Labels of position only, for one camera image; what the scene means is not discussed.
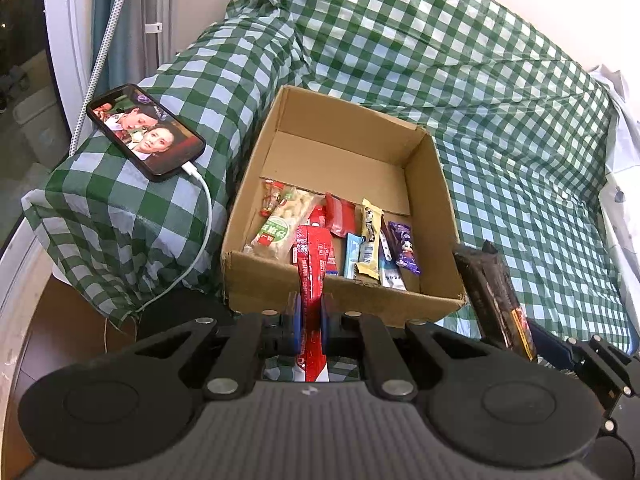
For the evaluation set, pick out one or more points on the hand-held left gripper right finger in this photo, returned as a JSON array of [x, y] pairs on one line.
[[325, 325]]

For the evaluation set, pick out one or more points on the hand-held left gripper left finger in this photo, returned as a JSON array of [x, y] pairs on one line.
[[298, 325]]

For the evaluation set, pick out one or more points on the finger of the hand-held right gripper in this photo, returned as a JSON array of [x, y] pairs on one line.
[[550, 345]]

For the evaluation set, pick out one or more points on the long red snack packet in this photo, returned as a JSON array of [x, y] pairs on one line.
[[311, 265]]

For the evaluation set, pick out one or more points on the cardboard box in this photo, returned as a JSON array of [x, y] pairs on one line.
[[385, 300]]

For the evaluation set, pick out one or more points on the light blue snack packet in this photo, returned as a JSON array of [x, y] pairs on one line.
[[352, 255]]

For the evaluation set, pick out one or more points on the black snack packet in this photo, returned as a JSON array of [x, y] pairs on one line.
[[492, 295]]

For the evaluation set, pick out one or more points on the long purple snack packet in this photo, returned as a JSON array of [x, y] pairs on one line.
[[392, 272]]

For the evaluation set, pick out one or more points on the yellow snack packet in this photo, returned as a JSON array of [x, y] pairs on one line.
[[369, 240]]

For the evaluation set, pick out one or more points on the white green peanut packet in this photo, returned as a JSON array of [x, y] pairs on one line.
[[280, 222]]

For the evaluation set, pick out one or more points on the small purple snack packet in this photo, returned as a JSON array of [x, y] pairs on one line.
[[405, 250]]

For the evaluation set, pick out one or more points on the red snack pouch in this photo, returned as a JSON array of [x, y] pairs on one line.
[[341, 215]]

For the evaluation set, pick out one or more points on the small red candy packet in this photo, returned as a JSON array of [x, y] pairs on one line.
[[272, 197]]

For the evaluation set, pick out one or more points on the white cloth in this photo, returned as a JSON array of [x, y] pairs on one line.
[[620, 185]]

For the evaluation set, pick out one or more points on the black smartphone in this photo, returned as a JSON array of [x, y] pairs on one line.
[[145, 132]]

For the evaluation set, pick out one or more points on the green checked blanket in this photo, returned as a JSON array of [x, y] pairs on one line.
[[425, 75]]

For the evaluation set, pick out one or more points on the white bin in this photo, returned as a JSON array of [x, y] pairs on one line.
[[40, 125]]

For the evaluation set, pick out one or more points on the white curtain clip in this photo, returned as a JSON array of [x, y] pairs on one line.
[[153, 26]]

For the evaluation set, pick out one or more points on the grey curtain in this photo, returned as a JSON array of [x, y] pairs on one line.
[[130, 5]]

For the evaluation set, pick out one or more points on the grey slipper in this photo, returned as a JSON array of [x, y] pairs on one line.
[[17, 77]]

